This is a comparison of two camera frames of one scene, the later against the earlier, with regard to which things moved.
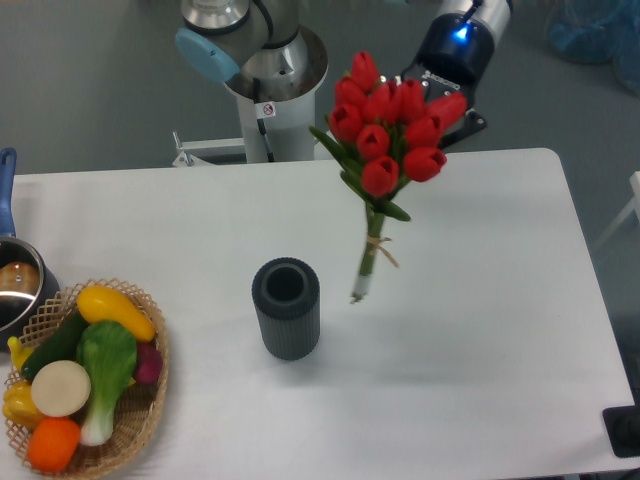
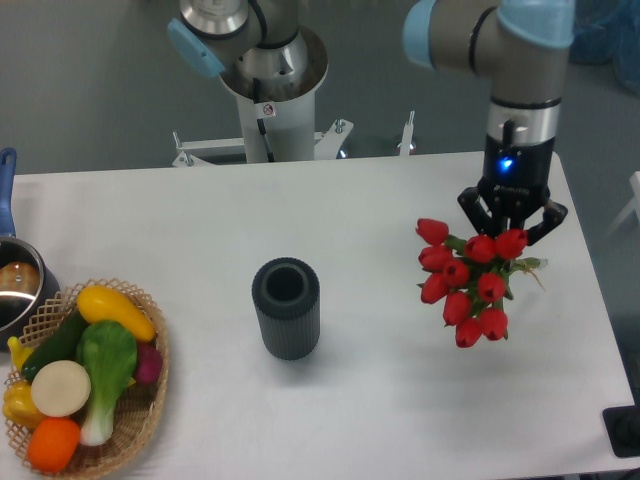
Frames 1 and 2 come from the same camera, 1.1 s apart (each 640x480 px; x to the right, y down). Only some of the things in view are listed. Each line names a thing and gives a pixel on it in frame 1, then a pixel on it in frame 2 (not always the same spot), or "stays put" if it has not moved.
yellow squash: (99, 303) stays put
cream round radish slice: (60, 388) stays put
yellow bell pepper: (19, 406) stays put
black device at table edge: (622, 424) stays put
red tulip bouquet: (384, 132) → (471, 278)
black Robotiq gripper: (454, 50) → (518, 172)
